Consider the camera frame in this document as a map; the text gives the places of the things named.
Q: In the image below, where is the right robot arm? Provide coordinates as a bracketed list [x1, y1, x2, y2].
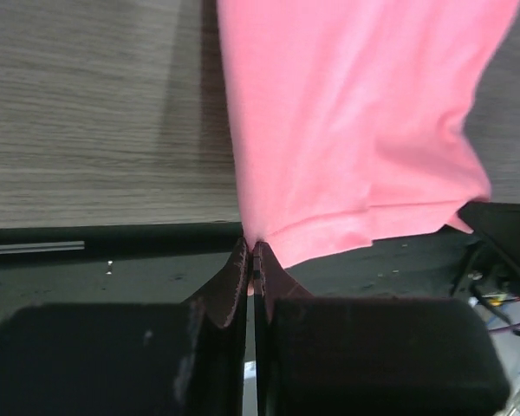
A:
[450, 202, 520, 300]

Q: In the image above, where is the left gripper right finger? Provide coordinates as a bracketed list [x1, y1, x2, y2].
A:
[251, 242, 510, 415]

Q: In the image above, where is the light pink t shirt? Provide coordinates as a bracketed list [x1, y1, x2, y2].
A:
[217, 1, 520, 267]

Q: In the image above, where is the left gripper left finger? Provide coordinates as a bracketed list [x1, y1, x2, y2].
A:
[0, 240, 248, 415]

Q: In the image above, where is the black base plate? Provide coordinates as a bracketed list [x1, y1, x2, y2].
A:
[0, 223, 471, 321]

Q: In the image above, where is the aluminium front rail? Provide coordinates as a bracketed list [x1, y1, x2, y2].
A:
[0, 241, 85, 256]

